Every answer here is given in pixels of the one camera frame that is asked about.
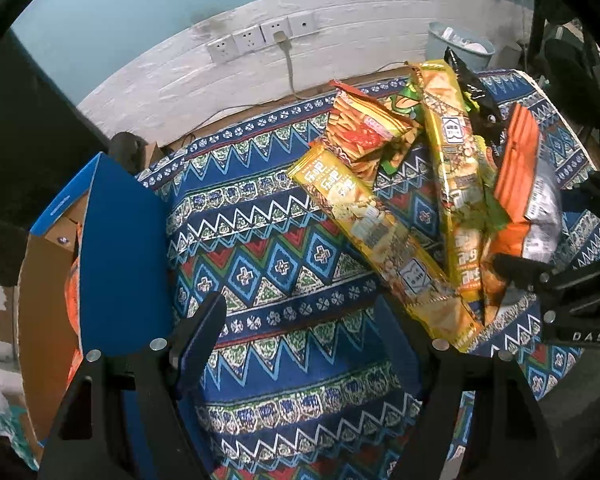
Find white wall socket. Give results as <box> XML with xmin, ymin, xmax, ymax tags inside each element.
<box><xmin>260</xmin><ymin>18</ymin><xmax>292</xmax><ymax>44</ymax></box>
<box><xmin>287</xmin><ymin>12</ymin><xmax>319</xmax><ymax>37</ymax></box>
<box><xmin>232</xmin><ymin>27</ymin><xmax>264</xmax><ymax>54</ymax></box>
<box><xmin>206</xmin><ymin>37</ymin><xmax>237</xmax><ymax>64</ymax></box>

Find orange and silver snack packet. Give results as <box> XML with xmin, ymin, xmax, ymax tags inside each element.
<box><xmin>481</xmin><ymin>104</ymin><xmax>565</xmax><ymax>323</ymax></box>

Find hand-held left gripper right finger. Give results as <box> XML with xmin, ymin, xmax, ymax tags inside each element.
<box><xmin>375</xmin><ymin>295</ymin><xmax>563</xmax><ymax>480</ymax></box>

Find green snack packet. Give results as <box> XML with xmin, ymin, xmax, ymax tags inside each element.
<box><xmin>378</xmin><ymin>84</ymin><xmax>427</xmax><ymax>177</ymax></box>

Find white plug with cable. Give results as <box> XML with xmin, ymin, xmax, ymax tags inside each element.
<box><xmin>180</xmin><ymin>31</ymin><xmax>331</xmax><ymax>141</ymax></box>

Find blue patterned cloth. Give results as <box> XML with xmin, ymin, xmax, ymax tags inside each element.
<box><xmin>135</xmin><ymin>67</ymin><xmax>600</xmax><ymax>480</ymax></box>

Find pale blue trash bin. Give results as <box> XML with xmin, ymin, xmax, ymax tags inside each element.
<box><xmin>426</xmin><ymin>20</ymin><xmax>496</xmax><ymax>72</ymax></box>

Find crumpled plastic bags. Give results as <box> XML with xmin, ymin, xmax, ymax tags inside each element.
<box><xmin>0</xmin><ymin>367</ymin><xmax>38</xmax><ymax>468</ymax></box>

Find black snack packet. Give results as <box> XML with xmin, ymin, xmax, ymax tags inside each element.
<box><xmin>444</xmin><ymin>46</ymin><xmax>504</xmax><ymax>153</ymax></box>

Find red and yellow snack packet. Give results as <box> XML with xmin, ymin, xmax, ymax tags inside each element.
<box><xmin>319</xmin><ymin>79</ymin><xmax>424</xmax><ymax>185</ymax></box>

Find black stand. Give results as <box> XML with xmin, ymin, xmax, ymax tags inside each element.
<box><xmin>527</xmin><ymin>0</ymin><xmax>600</xmax><ymax>141</ymax></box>

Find plain orange snack packet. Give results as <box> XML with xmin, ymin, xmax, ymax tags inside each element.
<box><xmin>63</xmin><ymin>220</ymin><xmax>86</xmax><ymax>393</ymax></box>

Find blue cardboard box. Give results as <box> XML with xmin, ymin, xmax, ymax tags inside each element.
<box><xmin>14</xmin><ymin>151</ymin><xmax>177</xmax><ymax>458</ymax></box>

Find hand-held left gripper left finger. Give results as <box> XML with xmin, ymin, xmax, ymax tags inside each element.
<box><xmin>37</xmin><ymin>292</ymin><xmax>228</xmax><ymax>480</ymax></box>

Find long yellow snack packet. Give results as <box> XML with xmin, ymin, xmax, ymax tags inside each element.
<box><xmin>411</xmin><ymin>60</ymin><xmax>503</xmax><ymax>303</ymax></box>
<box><xmin>286</xmin><ymin>141</ymin><xmax>484</xmax><ymax>354</ymax></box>

